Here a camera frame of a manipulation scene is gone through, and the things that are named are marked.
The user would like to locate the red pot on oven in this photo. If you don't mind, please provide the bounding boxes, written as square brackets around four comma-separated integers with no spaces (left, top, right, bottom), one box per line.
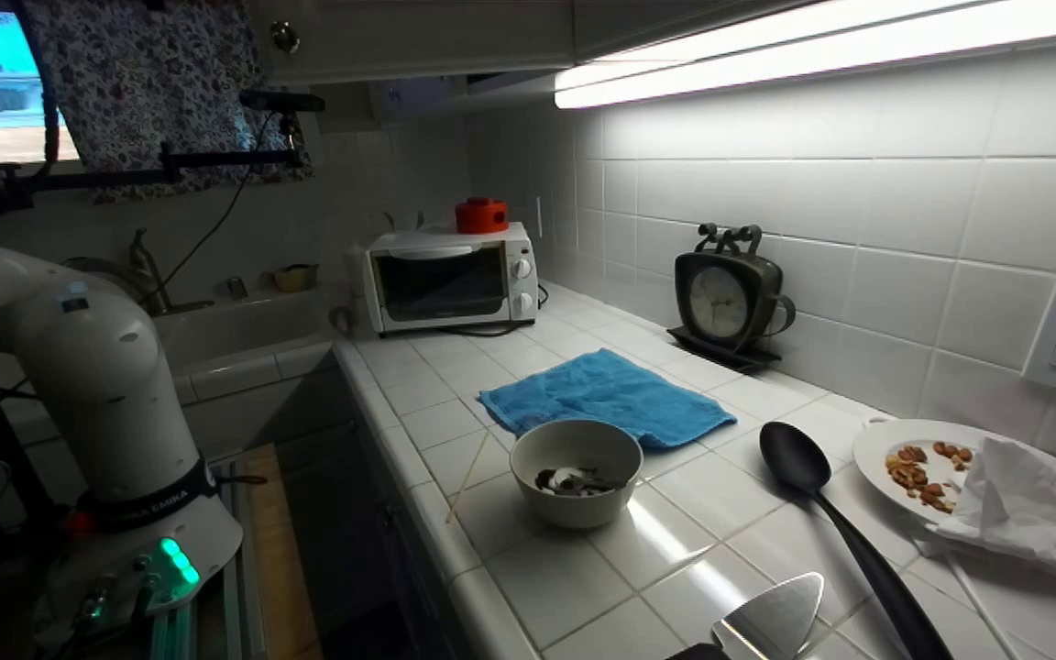
[454,197,509,233]

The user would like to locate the kitchen sink faucet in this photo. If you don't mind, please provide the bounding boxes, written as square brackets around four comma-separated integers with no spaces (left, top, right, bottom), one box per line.
[127,226,171,316]

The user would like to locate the white ceramic bowl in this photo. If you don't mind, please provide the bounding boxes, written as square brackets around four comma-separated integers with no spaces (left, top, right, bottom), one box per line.
[509,418,644,530]

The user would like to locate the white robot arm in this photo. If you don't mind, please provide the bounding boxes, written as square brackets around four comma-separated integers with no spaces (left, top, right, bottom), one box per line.
[0,244,241,649]

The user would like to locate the black camera stand bar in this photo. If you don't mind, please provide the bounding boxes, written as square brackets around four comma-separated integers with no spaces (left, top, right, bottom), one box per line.
[0,146,303,214]

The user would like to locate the black kitchen scale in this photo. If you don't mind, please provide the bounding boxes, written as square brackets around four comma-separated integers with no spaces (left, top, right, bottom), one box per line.
[672,222,797,373]

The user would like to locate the white plate with food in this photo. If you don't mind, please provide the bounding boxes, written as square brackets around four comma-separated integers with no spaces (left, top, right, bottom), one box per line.
[853,418,1020,523]

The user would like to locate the blue dish cloth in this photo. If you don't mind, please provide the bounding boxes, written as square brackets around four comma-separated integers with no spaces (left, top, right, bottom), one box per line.
[476,348,734,450]

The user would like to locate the under-cabinet light strip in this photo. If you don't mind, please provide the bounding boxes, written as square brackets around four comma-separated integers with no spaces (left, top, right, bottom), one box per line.
[553,0,1056,110]

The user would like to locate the metal spatula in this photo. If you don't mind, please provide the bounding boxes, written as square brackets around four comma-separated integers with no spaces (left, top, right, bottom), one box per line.
[672,572,825,660]

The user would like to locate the black plastic ladle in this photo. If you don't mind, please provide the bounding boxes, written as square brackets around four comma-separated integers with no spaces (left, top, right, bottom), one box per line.
[758,421,955,660]

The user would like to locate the yellow sponge holder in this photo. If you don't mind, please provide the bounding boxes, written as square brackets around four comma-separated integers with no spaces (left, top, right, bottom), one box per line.
[269,263,320,294]

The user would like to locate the white toaster oven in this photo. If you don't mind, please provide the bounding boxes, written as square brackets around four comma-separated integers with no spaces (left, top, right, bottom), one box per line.
[360,222,543,338]

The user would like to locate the white crumpled napkin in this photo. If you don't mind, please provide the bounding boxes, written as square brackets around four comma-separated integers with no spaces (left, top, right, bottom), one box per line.
[933,440,1056,572]

